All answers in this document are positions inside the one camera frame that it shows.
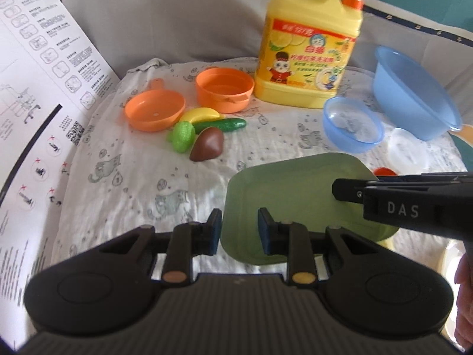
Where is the orange toy pot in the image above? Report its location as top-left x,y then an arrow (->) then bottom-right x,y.
195,67 -> 255,114

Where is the green toy cucumber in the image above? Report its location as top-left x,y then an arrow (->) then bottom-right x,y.
192,117 -> 247,134

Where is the yellow detergent bottle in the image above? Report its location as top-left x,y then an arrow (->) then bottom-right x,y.
254,0 -> 369,109

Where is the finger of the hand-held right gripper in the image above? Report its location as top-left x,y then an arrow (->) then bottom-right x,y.
331,178 -> 379,205

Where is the grey and teal pillow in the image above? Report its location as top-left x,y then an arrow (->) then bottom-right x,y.
59,0 -> 473,82

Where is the white instruction sheet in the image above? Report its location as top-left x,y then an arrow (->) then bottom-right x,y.
0,0 -> 121,341

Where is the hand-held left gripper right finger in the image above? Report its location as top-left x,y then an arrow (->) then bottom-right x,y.
257,207 -> 385,285

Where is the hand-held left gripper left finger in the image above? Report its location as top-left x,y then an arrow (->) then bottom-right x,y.
98,209 -> 223,285

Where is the yellow toy banana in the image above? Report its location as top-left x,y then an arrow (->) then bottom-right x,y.
179,107 -> 221,124

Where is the large blue basin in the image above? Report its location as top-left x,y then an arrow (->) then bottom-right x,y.
372,45 -> 463,142

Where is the small blue bowl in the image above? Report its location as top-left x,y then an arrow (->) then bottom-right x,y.
323,96 -> 384,153

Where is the light green toy vegetable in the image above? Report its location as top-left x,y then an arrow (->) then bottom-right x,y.
167,121 -> 196,153

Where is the clear plastic bowl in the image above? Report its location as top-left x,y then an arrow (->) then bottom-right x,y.
390,128 -> 431,173

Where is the cat printed blanket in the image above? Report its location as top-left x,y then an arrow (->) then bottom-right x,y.
52,57 -> 466,278

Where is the brown toy chestnut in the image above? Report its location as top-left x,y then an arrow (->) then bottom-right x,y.
189,126 -> 224,162

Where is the orange toy pan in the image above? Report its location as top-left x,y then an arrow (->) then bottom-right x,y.
124,78 -> 186,133

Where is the green square plate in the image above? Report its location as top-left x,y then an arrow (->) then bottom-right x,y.
221,152 -> 400,266

